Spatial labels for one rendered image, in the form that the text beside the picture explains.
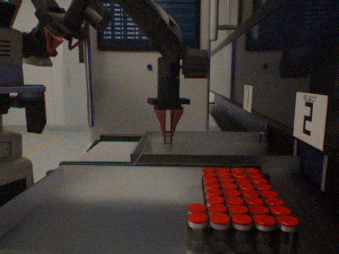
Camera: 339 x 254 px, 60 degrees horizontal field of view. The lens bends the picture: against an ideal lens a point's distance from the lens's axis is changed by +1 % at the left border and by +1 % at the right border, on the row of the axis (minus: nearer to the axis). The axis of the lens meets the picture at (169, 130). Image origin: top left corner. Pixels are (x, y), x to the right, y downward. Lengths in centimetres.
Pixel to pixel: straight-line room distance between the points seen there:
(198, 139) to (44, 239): 56
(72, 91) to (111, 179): 563
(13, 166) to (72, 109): 516
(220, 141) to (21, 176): 64
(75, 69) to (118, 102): 492
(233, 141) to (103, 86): 59
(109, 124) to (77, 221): 83
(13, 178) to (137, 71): 58
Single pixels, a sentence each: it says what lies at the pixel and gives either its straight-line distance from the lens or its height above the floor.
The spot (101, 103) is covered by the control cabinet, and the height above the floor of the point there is 97.
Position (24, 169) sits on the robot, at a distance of 106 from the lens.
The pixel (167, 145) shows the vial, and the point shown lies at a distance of 77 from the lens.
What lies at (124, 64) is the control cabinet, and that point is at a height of 112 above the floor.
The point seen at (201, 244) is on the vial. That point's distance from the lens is 32.
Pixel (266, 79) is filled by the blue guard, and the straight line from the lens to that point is 58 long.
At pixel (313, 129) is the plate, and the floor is 101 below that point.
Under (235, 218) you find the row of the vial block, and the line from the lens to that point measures 32.
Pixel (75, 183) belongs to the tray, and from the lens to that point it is 56.
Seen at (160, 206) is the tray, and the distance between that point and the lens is 44.
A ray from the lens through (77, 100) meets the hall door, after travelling 611.
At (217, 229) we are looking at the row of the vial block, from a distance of 31.
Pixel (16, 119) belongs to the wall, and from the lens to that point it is 671.
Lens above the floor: 107
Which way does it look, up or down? 10 degrees down
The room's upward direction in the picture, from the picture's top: straight up
